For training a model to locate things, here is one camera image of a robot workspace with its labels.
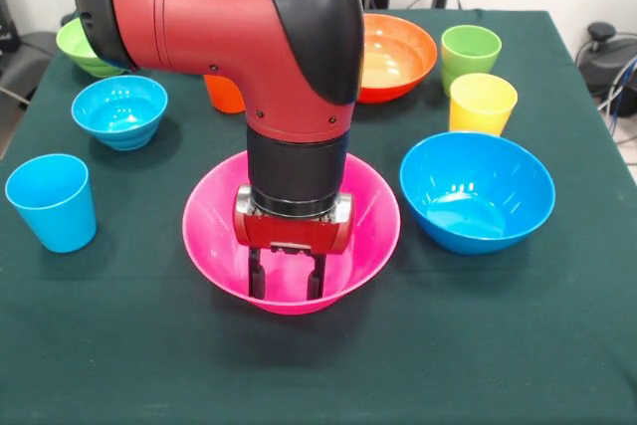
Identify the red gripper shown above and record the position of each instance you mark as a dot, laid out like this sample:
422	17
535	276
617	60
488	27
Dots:
293	236

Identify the large pink bowl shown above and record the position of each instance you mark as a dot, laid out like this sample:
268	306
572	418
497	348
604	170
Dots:
368	226

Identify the orange cup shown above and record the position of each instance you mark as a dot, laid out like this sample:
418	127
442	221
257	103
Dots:
224	94

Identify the large blue bowl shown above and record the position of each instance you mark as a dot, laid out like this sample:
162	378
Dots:
473	186

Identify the large orange bowl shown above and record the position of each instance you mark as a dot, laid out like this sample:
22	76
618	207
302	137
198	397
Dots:
398	62

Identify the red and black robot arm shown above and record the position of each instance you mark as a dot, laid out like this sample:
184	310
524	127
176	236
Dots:
224	22

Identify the dark green tablecloth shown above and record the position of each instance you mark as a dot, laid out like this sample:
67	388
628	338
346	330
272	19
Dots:
318	370

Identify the light blue ribbed bowl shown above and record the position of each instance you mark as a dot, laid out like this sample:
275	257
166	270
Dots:
119	106

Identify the light blue cup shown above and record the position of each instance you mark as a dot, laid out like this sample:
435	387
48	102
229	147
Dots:
55	216

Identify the yellow cup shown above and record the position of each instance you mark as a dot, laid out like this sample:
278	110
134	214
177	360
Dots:
480	111

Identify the green cup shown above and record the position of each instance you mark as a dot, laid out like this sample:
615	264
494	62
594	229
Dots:
470	52

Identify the green ribbed bowl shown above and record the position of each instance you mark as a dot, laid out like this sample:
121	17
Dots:
74	52

